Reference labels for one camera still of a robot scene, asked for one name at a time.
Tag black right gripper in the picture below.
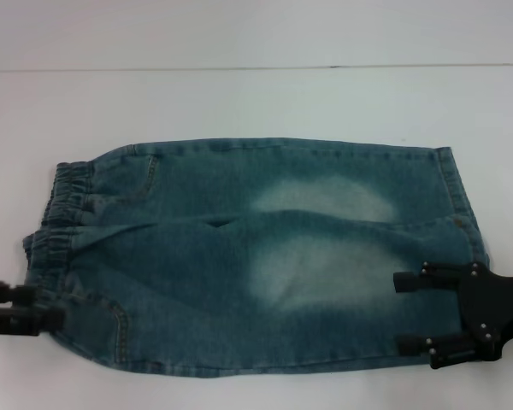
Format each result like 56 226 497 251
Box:
392 261 513 371

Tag blue denim shorts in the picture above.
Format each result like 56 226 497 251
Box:
22 136 497 379

